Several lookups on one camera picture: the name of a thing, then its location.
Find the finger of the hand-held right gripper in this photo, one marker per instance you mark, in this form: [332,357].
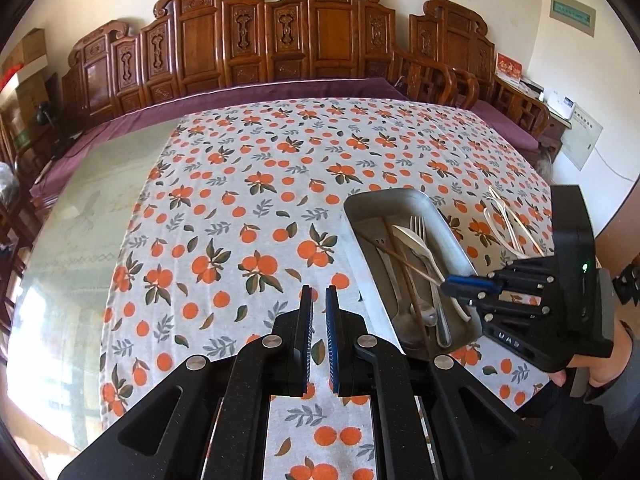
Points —
[467,281]
[470,298]

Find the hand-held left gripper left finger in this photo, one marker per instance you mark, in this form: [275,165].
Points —
[306,340]

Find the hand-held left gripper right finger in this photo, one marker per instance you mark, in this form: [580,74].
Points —
[332,345]

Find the metal fork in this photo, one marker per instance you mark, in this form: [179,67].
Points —
[442,330]

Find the small metal spoon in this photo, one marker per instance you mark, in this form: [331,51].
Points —
[428,316]

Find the brown wooden chopstick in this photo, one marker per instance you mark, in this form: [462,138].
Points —
[416,302]
[410,263]

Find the cream spoon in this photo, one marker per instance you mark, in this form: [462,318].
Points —
[410,240]

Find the large metal spoon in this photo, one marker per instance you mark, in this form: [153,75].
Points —
[402,322]

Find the rectangular metal tray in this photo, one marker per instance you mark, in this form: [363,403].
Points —
[370,220]

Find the person's right forearm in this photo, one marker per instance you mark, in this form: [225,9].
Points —
[620,410]

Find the person's right hand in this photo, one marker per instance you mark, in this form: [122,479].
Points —
[610,365]

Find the pale chopstick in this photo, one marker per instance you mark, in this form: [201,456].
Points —
[510,212]
[522,225]

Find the white spoon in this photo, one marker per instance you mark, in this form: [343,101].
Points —
[501,227]

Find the wooden side table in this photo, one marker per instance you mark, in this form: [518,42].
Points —
[545,125]

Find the purple armchair cushion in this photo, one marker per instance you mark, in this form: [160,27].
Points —
[505,125]

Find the orange fruit print tablecloth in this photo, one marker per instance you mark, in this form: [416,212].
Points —
[225,210]

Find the white desk device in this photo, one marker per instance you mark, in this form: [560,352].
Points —
[562,105]

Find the silver box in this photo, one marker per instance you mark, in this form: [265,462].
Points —
[531,87]

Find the red gift box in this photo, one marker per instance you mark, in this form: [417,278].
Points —
[509,67]

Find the carved wooden armchair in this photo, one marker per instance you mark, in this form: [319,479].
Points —
[440,45]

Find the long purple sofa cushion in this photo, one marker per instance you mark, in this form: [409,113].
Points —
[150,115]

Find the carved wooden sofa bench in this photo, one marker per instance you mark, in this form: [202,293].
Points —
[200,45]

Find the dark wooden chair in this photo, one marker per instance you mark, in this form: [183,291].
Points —
[10,220]

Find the brown cardboard box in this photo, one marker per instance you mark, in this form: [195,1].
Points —
[27,50]

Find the white wall electrical panel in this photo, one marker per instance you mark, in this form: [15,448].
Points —
[584,135]

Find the grey wall box green label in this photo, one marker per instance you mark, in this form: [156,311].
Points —
[572,12]

